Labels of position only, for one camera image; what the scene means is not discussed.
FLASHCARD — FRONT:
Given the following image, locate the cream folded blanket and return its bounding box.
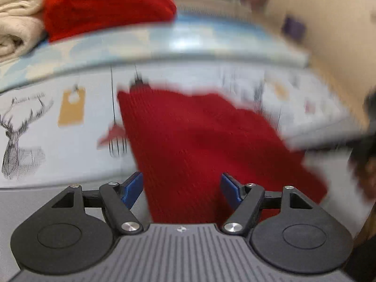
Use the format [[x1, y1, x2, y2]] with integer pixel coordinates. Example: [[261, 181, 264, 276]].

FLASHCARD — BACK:
[[0, 0, 50, 63]]

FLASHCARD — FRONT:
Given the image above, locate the light blue folded sheet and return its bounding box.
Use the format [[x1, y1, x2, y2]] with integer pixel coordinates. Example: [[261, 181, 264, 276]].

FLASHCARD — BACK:
[[0, 15, 312, 94]]

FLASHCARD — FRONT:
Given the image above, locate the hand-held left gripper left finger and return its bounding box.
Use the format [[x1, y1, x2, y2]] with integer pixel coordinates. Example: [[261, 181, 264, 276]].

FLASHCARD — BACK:
[[51, 172, 144, 236]]

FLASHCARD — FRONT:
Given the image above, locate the red knit sweater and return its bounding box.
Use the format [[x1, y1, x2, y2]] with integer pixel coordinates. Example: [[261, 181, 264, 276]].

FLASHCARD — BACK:
[[117, 86, 329, 225]]

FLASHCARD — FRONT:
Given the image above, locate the red folded blanket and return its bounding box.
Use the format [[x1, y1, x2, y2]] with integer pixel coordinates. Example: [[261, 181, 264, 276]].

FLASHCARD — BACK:
[[43, 0, 178, 43]]

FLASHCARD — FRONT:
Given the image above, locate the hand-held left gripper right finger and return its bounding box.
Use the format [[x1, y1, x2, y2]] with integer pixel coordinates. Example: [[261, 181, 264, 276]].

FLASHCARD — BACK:
[[221, 173, 316, 237]]

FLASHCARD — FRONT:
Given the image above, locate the purple box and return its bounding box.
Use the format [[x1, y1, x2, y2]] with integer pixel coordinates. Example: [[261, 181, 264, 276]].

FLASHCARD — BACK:
[[282, 16, 306, 40]]

